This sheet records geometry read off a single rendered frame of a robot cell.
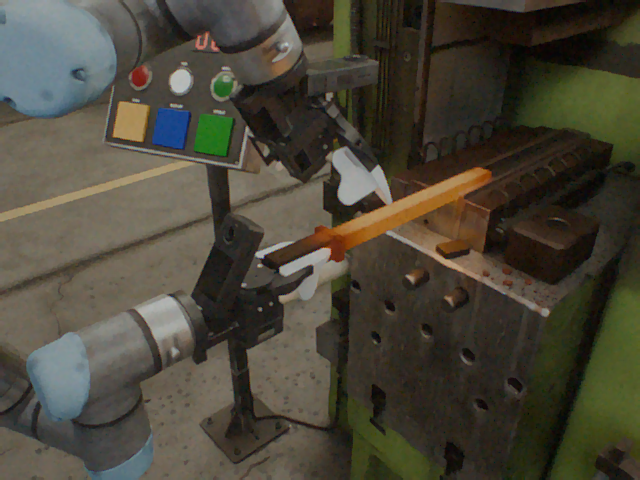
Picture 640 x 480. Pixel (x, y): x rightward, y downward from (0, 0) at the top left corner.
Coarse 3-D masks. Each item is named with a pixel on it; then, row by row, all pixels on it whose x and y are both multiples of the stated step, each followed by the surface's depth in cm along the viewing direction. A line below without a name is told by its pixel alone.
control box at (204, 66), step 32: (160, 64) 111; (192, 64) 108; (224, 64) 105; (128, 96) 113; (160, 96) 111; (192, 96) 108; (192, 128) 108; (192, 160) 108; (224, 160) 105; (256, 160) 109
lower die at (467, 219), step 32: (512, 128) 118; (544, 128) 115; (448, 160) 102; (480, 160) 100; (544, 160) 99; (576, 160) 99; (608, 160) 108; (416, 192) 93; (480, 192) 88; (512, 192) 88; (544, 192) 93; (448, 224) 90; (480, 224) 85
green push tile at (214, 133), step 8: (200, 120) 106; (208, 120) 106; (216, 120) 105; (224, 120) 104; (232, 120) 104; (200, 128) 106; (208, 128) 106; (216, 128) 105; (224, 128) 104; (232, 128) 104; (200, 136) 106; (208, 136) 106; (216, 136) 105; (224, 136) 104; (200, 144) 106; (208, 144) 106; (216, 144) 105; (224, 144) 104; (200, 152) 106; (208, 152) 106; (216, 152) 105; (224, 152) 104
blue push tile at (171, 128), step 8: (160, 112) 110; (168, 112) 109; (176, 112) 108; (184, 112) 108; (160, 120) 110; (168, 120) 109; (176, 120) 108; (184, 120) 108; (160, 128) 110; (168, 128) 109; (176, 128) 108; (184, 128) 108; (160, 136) 109; (168, 136) 109; (176, 136) 108; (184, 136) 108; (160, 144) 110; (168, 144) 109; (176, 144) 108; (184, 144) 108
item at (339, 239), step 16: (464, 176) 89; (480, 176) 89; (432, 192) 84; (448, 192) 85; (384, 208) 79; (400, 208) 79; (416, 208) 80; (432, 208) 83; (352, 224) 75; (368, 224) 75; (384, 224) 77; (400, 224) 79; (304, 240) 70; (320, 240) 70; (336, 240) 70; (352, 240) 73; (272, 256) 67; (288, 256) 67; (304, 256) 68; (336, 256) 71
